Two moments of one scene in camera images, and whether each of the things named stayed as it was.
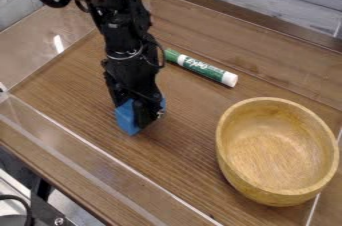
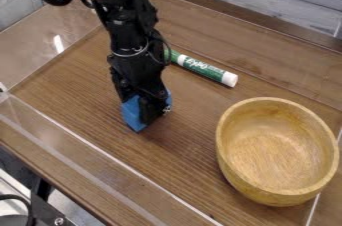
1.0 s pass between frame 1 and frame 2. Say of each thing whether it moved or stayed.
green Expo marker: stayed
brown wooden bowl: stayed
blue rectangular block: moved
